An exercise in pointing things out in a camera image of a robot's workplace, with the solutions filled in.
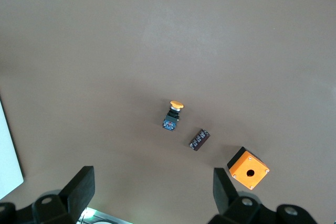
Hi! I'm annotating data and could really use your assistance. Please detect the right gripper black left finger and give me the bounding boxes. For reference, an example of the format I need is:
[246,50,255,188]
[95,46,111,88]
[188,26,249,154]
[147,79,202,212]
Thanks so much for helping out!
[0,165,96,224]

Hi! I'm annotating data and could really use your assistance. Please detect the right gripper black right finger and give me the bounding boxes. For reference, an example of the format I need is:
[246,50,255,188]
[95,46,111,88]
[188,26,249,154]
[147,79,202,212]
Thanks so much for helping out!
[208,167,319,224]

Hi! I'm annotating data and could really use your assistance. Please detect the white drawer cabinet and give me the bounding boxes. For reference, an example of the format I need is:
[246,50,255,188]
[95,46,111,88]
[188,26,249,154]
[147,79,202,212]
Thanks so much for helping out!
[0,95,25,200]

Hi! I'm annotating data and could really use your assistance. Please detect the yellow mushroom push button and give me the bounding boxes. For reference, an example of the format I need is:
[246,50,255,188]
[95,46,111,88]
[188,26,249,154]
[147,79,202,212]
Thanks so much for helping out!
[162,100,185,131]

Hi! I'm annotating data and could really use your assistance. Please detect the orange box with black base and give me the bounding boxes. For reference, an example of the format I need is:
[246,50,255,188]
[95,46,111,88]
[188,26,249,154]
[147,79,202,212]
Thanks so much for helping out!
[226,146,270,190]

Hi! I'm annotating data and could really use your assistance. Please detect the small black connector block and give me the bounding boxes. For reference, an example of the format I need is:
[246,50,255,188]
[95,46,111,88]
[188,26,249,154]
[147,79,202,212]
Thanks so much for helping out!
[188,128,212,152]

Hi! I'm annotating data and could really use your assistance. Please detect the right arm aluminium base plate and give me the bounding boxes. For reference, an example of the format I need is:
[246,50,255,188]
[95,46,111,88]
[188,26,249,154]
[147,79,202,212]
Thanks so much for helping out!
[78,207,127,224]

